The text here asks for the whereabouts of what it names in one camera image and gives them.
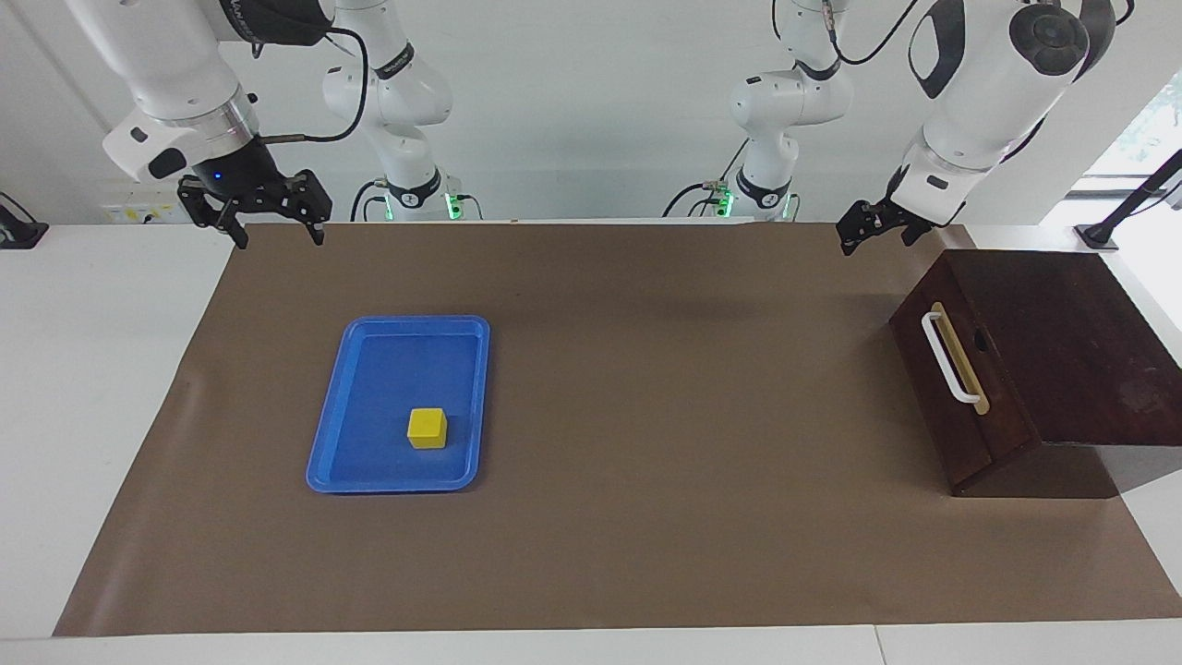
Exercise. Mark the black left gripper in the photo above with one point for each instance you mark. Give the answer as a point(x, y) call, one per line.
point(891, 217)

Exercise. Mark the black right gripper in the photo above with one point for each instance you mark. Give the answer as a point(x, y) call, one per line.
point(245, 175)

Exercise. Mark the wooden drawer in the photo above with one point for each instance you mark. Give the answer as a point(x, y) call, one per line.
point(951, 425)

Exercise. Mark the yellow cube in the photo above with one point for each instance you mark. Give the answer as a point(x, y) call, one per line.
point(428, 429)

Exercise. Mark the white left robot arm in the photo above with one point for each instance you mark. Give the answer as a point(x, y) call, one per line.
point(979, 111)

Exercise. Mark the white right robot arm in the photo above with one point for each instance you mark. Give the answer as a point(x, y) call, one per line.
point(175, 74)

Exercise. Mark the blue plastic tray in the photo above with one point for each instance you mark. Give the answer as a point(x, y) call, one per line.
point(388, 369)

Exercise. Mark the black desk device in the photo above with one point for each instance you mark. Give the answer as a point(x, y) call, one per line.
point(18, 231)

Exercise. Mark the dark wooden cabinet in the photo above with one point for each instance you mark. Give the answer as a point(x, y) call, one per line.
point(1090, 369)

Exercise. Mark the brown table mat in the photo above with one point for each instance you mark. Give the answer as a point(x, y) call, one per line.
point(646, 480)

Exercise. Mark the white wall socket box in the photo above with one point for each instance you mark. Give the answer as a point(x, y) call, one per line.
point(138, 211)

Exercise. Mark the black camera stand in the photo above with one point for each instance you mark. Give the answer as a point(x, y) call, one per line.
point(1122, 217)

